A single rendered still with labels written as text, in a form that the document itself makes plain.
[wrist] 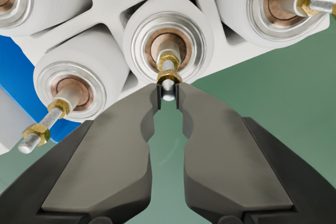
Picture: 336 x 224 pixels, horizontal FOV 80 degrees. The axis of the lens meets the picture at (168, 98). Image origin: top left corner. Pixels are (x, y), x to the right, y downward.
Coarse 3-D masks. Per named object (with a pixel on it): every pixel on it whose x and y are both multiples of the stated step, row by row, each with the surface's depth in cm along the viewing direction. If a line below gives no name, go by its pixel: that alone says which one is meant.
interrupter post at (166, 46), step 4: (168, 40) 20; (160, 44) 20; (164, 44) 19; (168, 44) 19; (172, 44) 19; (176, 44) 20; (160, 48) 18; (164, 48) 18; (168, 48) 17; (172, 48) 18; (176, 48) 18; (160, 52) 17; (164, 52) 17; (172, 52) 17; (176, 52) 18; (156, 56) 18; (176, 56) 18; (156, 60) 18; (156, 64) 18
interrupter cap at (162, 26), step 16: (160, 16) 18; (176, 16) 18; (144, 32) 19; (160, 32) 19; (176, 32) 19; (192, 32) 19; (144, 48) 20; (192, 48) 20; (144, 64) 21; (192, 64) 21
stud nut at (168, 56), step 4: (168, 52) 17; (160, 56) 17; (164, 56) 17; (168, 56) 17; (172, 56) 17; (160, 60) 17; (164, 60) 17; (172, 60) 17; (176, 60) 17; (160, 64) 17; (176, 64) 17; (160, 68) 17; (176, 68) 17
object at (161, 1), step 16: (160, 0) 19; (176, 0) 19; (144, 16) 19; (192, 16) 19; (128, 32) 20; (208, 32) 20; (128, 48) 20; (208, 48) 20; (128, 64) 22; (208, 64) 22; (144, 80) 22; (192, 80) 22
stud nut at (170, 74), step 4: (160, 72) 14; (164, 72) 14; (168, 72) 13; (172, 72) 13; (176, 72) 14; (160, 76) 13; (164, 76) 13; (168, 76) 13; (172, 76) 13; (176, 76) 13; (180, 76) 14; (156, 80) 14; (160, 80) 14; (176, 80) 14; (180, 80) 14; (160, 84) 14
